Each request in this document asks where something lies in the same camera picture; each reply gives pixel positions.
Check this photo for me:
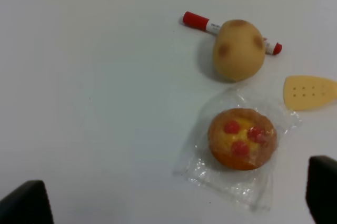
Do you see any yellow slotted spatula red handle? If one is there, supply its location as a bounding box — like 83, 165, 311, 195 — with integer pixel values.
283, 75, 336, 111

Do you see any fruit tart pastry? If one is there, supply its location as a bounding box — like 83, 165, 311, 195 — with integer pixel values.
173, 85, 301, 212

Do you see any brown toy potato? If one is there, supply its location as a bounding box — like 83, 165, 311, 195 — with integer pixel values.
213, 20, 265, 82

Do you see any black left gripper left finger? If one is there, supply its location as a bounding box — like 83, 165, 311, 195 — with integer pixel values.
1, 180, 54, 223

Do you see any red and white marker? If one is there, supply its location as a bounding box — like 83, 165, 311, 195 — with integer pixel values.
182, 12, 283, 56

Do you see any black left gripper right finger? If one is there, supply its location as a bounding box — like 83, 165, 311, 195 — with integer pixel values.
306, 155, 336, 223

